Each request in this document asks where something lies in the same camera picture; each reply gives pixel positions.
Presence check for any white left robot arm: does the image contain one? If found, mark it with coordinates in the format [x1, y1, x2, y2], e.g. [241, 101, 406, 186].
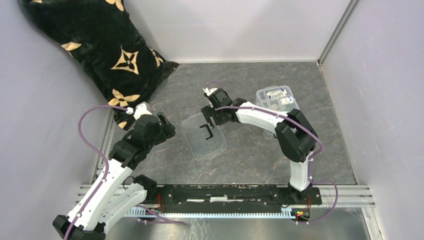
[52, 112, 176, 240]

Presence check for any black floral plush blanket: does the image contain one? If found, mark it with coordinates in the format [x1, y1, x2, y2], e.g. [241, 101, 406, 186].
[18, 0, 179, 130]

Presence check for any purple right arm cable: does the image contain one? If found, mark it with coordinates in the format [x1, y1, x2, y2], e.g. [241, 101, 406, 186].
[206, 80, 339, 224]

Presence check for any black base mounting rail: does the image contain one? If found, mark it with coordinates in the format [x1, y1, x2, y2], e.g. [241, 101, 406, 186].
[132, 175, 323, 214]

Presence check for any clear compartment organizer tray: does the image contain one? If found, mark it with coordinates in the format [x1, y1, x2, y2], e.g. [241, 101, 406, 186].
[255, 85, 300, 112]

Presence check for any clear box lid black handle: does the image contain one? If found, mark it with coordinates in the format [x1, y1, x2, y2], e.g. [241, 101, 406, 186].
[180, 113, 228, 160]

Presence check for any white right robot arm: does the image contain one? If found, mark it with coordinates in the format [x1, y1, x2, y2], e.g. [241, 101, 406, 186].
[201, 98, 324, 204]

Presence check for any white slotted cable duct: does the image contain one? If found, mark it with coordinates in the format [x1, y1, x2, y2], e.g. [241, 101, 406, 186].
[123, 206, 310, 221]

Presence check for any white blue sachet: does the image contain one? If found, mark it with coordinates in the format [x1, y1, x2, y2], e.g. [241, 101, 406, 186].
[266, 88, 288, 99]

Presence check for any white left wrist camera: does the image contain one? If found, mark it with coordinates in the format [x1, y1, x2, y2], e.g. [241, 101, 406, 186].
[133, 102, 152, 120]

